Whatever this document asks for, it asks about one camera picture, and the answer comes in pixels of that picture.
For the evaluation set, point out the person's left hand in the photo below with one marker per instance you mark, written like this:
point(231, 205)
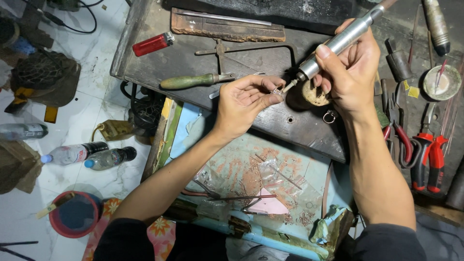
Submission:
point(235, 103)

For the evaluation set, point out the person's right hand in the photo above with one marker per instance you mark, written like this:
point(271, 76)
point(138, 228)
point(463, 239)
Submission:
point(357, 72)

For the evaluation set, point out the silver rotary tool handpiece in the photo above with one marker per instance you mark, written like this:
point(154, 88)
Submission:
point(339, 41)

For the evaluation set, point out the silver metal tweezers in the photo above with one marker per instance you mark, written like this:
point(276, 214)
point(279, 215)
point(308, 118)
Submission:
point(214, 94)

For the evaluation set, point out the dark metal cup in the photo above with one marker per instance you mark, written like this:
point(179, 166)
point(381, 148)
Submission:
point(398, 63)

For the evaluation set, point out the dark hand tools cluster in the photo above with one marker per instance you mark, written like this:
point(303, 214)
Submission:
point(391, 101)

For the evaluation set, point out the round wooden bench peg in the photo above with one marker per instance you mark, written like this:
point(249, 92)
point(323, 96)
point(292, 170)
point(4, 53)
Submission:
point(313, 95)

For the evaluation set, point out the light blue bench drawer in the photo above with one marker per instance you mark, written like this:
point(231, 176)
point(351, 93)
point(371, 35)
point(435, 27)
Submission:
point(232, 159)

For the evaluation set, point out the yellow paper scraps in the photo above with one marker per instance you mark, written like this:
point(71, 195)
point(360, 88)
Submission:
point(413, 91)

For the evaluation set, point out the rusty edged wooden block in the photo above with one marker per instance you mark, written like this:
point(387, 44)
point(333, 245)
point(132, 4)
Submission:
point(224, 32)

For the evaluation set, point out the thin red tipped stick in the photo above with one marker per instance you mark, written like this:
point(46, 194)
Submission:
point(440, 74)

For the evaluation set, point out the long thin metal file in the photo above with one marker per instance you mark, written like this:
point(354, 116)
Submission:
point(224, 17)

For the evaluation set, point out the grey cylinder tool dark tip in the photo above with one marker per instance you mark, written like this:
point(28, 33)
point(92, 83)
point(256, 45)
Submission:
point(437, 25)

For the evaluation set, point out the round white dish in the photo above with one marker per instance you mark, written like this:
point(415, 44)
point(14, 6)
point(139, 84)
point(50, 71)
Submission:
point(449, 85)

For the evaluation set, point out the long copper rod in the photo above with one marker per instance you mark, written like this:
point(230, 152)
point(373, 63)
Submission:
point(243, 197)

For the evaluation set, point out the black charred soldering block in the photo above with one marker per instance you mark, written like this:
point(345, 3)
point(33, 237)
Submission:
point(261, 9)

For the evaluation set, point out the red lighter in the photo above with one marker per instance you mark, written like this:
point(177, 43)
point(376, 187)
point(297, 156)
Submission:
point(152, 44)

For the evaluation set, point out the clear plastic bag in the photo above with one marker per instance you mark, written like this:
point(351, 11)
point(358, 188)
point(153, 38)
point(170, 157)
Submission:
point(290, 195)

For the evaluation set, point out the pink paper piece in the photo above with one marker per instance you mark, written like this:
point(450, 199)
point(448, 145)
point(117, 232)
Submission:
point(270, 206)

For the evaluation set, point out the red and black cutters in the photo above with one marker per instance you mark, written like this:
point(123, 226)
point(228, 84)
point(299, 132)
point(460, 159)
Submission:
point(429, 159)

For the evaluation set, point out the rusty drawer latch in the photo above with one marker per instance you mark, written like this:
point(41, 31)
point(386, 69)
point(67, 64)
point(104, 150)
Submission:
point(239, 226)

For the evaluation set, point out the small clear bottle blue cap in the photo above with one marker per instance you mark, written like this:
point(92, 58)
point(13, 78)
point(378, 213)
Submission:
point(108, 158)

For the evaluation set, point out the grey metal cylinder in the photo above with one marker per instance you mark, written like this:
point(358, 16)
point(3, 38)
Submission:
point(456, 185)

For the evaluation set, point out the plastic bottle red white label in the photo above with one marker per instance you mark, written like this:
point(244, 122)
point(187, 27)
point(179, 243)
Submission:
point(72, 153)

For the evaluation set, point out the person's dark clothing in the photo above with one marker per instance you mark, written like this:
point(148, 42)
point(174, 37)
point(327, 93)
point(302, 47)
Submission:
point(123, 241)

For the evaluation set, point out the dark mesh cap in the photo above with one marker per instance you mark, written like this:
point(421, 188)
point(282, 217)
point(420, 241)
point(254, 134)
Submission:
point(45, 78)

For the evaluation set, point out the red plastic bucket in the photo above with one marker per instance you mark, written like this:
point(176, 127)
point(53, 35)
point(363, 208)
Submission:
point(74, 214)

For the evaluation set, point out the clear plastic bottle green label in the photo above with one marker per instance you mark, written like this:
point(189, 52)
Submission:
point(21, 131)

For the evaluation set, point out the black sticks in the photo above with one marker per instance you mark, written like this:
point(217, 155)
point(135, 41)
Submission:
point(16, 250)

